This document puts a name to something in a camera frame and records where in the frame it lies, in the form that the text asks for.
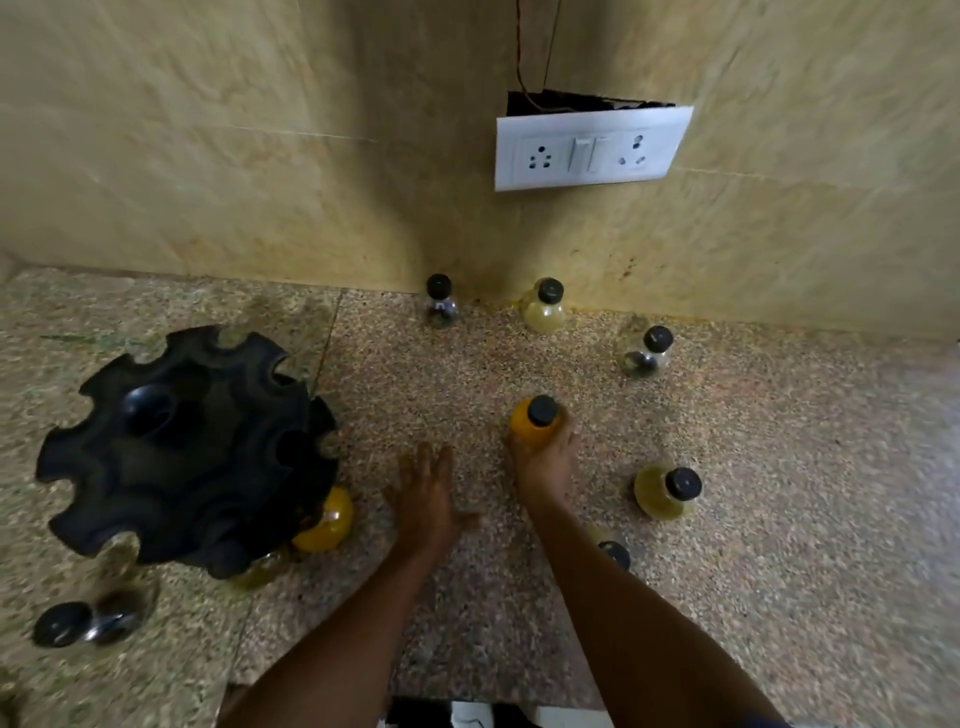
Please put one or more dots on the person's right hand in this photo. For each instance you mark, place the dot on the person's right hand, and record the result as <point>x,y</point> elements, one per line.
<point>546,469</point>

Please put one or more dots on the person's left hand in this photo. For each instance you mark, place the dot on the person's left hand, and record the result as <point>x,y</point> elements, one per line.
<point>427,514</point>

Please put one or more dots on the person's left middle finger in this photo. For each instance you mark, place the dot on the person's left middle finger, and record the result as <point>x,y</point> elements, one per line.
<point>426,471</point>

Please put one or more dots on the person's right thumb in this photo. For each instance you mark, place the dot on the person's right thumb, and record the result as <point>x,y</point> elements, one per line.
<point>513,451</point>

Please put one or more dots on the person's left thumb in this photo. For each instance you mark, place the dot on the person's left thumb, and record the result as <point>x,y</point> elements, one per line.
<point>466,520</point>

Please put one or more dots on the person's left little finger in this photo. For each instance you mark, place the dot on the person's left little finger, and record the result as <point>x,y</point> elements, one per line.
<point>391,501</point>

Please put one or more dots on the orange spice jar black lid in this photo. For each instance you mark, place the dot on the orange spice jar black lid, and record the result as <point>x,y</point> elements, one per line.
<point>526,424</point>
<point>328,525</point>

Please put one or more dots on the person's left forearm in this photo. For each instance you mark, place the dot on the person's left forearm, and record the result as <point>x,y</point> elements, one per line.
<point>330,645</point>

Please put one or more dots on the person's right forearm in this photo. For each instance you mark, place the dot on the person's right forearm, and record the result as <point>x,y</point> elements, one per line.
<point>645,630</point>

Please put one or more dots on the pale yellow jar black lid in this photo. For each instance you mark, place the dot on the pale yellow jar black lid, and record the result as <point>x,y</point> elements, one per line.
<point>541,313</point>

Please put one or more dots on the small jar black lid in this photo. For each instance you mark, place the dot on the small jar black lid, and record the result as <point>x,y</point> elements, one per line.
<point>616,553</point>

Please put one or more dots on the olive spice jar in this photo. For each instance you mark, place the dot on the olive spice jar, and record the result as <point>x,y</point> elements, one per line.
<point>261,571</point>

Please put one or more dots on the yellow-green jar black lid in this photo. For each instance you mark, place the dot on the yellow-green jar black lid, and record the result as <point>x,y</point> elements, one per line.
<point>656,493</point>

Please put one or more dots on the clear jar black lid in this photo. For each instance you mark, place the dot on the clear jar black lid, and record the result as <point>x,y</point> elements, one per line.
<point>64,624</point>
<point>643,358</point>

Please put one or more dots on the dark spice jar black lid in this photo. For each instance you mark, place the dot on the dark spice jar black lid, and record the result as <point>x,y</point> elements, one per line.
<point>441,306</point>

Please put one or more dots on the person's dark garment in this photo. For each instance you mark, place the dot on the person's dark garment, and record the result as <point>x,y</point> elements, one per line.
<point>420,714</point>

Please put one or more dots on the black rotating spice rack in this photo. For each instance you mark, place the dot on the black rotating spice rack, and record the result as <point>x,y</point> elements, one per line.
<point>187,450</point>

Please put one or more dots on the white switch socket plate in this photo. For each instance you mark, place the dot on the white switch socket plate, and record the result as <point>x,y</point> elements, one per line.
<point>555,174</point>

